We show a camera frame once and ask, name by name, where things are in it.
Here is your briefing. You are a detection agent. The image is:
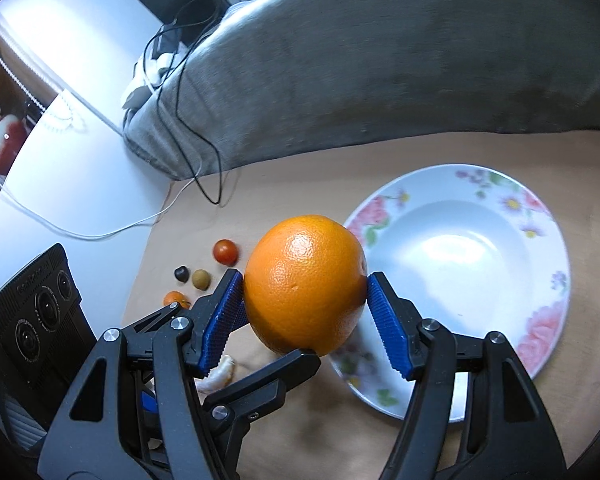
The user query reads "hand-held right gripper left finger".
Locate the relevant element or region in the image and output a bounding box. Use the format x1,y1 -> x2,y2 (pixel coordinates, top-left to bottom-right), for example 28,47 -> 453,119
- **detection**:
39,269 -> 248,480

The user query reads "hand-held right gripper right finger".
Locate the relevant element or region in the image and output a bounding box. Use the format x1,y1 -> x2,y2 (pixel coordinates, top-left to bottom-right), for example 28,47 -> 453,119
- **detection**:
367,271 -> 569,480

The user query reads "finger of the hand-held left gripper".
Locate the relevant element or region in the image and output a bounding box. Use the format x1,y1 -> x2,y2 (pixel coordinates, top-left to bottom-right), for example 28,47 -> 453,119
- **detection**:
202,347 -> 322,461

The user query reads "red cherry tomato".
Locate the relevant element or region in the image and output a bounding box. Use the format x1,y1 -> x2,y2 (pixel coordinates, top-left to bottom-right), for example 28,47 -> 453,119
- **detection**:
212,239 -> 240,266

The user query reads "large orange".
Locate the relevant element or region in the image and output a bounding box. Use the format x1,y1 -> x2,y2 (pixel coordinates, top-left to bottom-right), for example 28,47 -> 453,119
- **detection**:
243,215 -> 368,357

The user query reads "floral white plate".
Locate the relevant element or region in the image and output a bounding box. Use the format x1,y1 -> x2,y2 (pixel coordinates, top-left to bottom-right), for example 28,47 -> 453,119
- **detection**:
328,163 -> 572,422

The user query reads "tan table cover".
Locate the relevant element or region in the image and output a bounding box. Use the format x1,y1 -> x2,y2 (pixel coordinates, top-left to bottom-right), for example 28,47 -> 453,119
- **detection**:
120,130 -> 600,480

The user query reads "red and white vase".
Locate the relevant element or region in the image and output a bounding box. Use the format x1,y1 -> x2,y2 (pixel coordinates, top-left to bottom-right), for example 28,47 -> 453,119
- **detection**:
0,114 -> 29,176

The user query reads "white lace doily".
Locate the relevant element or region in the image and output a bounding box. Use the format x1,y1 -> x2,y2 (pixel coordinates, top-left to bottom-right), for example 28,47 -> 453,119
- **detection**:
41,91 -> 89,134

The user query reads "white power strip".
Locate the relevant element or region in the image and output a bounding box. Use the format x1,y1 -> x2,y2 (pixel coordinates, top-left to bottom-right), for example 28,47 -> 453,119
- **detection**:
124,39 -> 182,111

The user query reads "grey blanket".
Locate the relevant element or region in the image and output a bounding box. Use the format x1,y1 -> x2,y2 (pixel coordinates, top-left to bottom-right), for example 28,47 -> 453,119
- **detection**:
122,0 -> 600,181

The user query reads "white cable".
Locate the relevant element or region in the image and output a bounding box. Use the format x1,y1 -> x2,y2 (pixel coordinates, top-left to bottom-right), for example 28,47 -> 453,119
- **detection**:
0,77 -> 181,242

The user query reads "black cable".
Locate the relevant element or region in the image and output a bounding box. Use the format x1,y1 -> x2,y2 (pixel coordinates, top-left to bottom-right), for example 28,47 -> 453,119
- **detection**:
144,0 -> 232,207

